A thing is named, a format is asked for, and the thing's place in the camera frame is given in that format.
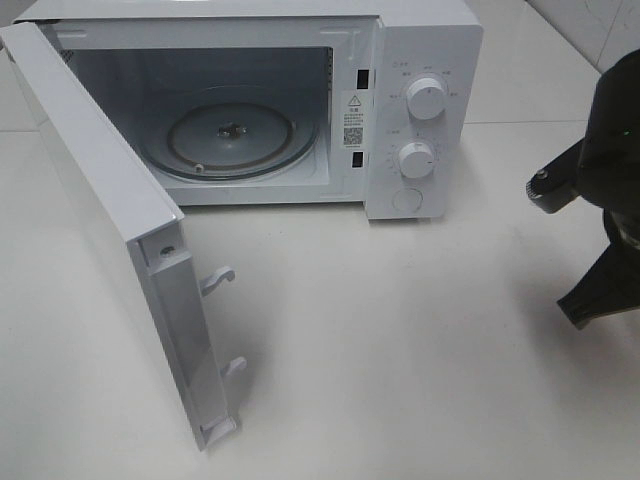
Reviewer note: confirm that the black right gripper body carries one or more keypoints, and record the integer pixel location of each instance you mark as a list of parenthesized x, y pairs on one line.
[(621, 224)]

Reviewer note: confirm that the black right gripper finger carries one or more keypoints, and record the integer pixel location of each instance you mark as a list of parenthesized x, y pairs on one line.
[(610, 286), (555, 185)]

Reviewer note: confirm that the white microwave knob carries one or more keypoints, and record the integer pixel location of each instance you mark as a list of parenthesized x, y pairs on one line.
[(416, 160), (426, 97)]

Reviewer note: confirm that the round white door button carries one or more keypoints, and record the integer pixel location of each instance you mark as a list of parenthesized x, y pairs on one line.
[(407, 200)]

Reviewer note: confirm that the white microwave door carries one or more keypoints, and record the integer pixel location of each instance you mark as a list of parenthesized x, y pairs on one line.
[(133, 229)]

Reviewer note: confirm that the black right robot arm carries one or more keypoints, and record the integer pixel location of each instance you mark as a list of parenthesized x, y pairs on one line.
[(603, 169)]

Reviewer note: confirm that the white microwave oven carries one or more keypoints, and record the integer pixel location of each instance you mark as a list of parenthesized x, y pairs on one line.
[(361, 54)]

